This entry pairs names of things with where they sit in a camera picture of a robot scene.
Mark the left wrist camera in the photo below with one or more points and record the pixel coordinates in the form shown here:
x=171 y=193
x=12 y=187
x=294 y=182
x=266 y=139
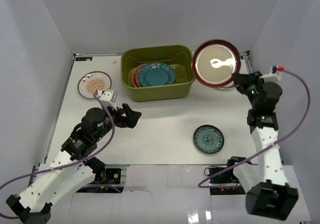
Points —
x=108 y=98

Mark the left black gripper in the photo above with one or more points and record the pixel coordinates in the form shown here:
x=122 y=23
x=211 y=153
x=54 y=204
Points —
x=125 y=117

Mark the red and teal plate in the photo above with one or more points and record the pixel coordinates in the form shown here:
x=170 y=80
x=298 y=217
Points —
x=133 y=77

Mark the dark red rimmed plate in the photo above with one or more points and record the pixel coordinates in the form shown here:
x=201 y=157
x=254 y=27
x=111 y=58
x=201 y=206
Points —
x=214 y=62

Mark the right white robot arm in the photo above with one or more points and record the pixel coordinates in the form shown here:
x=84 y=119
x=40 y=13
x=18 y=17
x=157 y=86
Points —
x=267 y=190

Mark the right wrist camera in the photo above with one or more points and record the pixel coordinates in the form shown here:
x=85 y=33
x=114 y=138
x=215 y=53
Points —
x=273 y=73

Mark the left blue table label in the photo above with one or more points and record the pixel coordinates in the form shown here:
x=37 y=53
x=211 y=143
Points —
x=83 y=59

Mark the grey deer plate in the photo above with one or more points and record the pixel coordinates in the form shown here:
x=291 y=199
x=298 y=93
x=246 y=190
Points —
x=136 y=77

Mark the green plastic bin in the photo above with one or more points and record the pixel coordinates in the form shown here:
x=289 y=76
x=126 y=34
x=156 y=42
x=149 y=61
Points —
x=179 y=57

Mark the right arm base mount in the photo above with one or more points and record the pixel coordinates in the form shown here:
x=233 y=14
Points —
x=231 y=185

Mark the white plate striped rim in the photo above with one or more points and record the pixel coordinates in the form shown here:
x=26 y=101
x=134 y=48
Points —
x=226 y=87

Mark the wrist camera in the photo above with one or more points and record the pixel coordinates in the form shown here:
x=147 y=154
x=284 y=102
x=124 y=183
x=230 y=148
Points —
x=273 y=73
x=108 y=98

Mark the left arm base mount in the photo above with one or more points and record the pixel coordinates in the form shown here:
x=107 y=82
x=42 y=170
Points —
x=109 y=182

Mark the small blue patterned plate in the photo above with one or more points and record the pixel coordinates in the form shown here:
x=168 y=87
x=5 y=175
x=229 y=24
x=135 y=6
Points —
x=208 y=139

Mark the teal scalloped plate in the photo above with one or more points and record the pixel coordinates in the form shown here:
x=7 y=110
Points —
x=156 y=74

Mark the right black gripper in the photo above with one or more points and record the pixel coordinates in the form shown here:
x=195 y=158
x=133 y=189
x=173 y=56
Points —
x=240 y=81

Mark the orange sunburst plate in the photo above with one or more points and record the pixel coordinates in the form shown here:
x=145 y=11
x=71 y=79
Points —
x=92 y=82

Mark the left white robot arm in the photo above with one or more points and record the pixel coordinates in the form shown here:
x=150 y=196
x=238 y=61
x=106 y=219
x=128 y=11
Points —
x=75 y=165

